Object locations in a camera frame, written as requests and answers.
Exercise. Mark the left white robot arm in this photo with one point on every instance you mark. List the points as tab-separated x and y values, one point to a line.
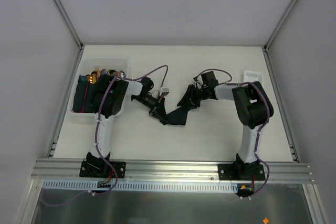
107	101

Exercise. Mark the aluminium mounting rail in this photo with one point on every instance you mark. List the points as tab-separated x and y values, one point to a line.
173	171

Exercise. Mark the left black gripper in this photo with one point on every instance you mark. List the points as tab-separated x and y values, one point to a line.
157	108

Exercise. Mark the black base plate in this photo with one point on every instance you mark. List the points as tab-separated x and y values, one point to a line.
236	172
89	171

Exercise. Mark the dark rolled napkin left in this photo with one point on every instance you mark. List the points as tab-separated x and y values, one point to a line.
80	95

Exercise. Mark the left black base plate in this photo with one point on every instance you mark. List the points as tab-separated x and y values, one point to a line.
89	171

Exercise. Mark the dark navy paper napkin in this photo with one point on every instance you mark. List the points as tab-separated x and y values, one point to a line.
178	117

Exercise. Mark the small white perforated tray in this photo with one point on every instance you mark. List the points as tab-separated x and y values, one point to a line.
251	76

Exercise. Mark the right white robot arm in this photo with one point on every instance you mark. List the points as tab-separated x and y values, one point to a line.
253	109

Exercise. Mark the white slotted cable duct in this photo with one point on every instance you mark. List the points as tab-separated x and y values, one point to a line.
97	185

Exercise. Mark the white plastic basket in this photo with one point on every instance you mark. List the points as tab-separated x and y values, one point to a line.
87	66

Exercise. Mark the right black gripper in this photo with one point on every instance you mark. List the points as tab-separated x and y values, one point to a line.
194	95

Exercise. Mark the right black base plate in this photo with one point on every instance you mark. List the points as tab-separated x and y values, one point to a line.
236	172

